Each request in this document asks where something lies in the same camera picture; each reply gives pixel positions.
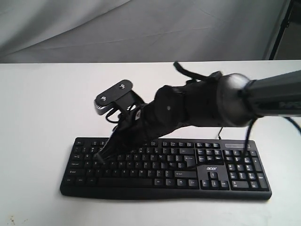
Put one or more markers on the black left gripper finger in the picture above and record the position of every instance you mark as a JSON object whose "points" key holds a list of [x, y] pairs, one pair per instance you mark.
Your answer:
{"points": [[109, 149]]}

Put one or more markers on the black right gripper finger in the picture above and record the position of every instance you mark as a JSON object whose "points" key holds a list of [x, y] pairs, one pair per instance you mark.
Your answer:
{"points": [[124, 150]]}

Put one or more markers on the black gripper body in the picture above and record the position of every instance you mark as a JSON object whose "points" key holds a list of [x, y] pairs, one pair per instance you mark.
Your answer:
{"points": [[140, 126]]}

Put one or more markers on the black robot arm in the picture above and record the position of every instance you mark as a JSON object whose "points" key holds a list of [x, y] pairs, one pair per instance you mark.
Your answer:
{"points": [[216, 100]]}

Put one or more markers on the black acer keyboard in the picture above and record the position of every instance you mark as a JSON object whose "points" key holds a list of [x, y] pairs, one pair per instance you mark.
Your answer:
{"points": [[167, 168]]}

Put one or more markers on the grey backdrop cloth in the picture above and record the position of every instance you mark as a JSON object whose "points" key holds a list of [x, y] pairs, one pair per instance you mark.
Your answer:
{"points": [[119, 31]]}

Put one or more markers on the black stand pole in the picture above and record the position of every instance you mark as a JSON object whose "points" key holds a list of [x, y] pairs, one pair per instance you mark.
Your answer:
{"points": [[285, 22]]}

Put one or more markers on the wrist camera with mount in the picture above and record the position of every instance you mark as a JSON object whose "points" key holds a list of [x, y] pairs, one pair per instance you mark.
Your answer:
{"points": [[117, 102]]}

